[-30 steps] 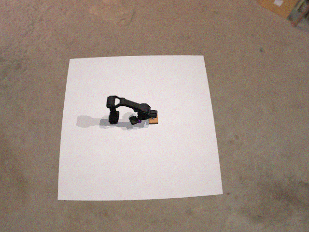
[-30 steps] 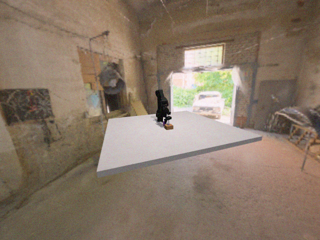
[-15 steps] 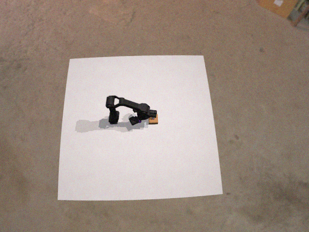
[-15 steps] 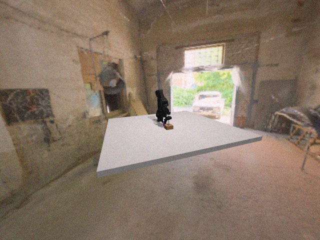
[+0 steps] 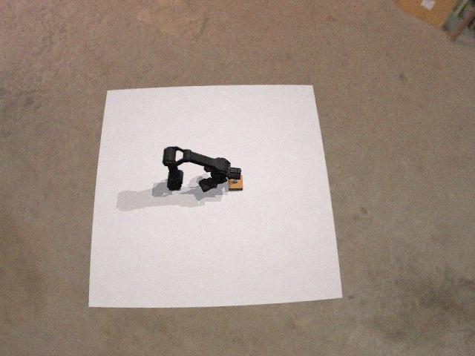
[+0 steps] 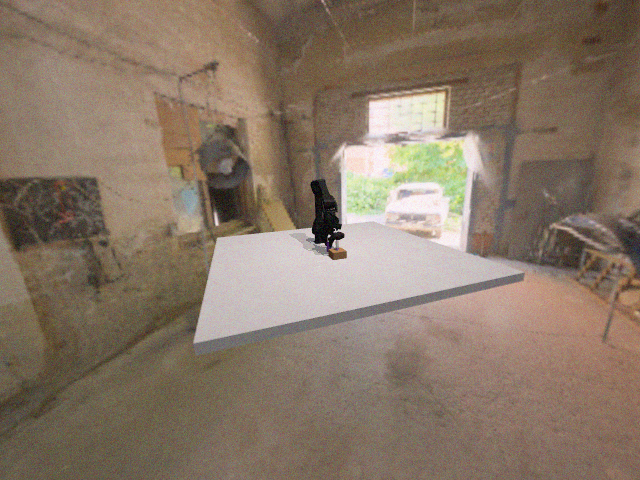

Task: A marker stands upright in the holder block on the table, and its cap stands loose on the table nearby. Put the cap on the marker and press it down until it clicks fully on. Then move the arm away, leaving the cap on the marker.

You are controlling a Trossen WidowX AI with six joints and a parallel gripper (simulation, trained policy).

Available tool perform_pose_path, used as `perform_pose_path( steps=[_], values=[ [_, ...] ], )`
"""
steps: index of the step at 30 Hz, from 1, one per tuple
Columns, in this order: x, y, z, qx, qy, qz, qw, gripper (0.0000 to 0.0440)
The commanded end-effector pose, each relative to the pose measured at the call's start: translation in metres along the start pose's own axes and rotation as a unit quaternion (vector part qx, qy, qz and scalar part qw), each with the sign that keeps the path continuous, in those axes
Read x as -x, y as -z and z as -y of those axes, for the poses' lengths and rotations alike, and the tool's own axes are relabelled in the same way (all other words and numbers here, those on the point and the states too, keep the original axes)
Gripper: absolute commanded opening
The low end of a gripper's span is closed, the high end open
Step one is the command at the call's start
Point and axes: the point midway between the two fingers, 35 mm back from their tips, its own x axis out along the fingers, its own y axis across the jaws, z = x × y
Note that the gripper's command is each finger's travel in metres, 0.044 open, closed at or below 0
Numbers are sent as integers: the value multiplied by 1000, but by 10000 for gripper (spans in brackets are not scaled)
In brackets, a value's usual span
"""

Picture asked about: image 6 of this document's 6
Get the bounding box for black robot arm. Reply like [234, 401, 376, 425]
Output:
[311, 179, 342, 244]

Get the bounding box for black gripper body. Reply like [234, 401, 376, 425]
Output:
[313, 221, 344, 240]

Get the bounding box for tan wooden block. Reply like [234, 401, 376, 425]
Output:
[328, 247, 347, 260]

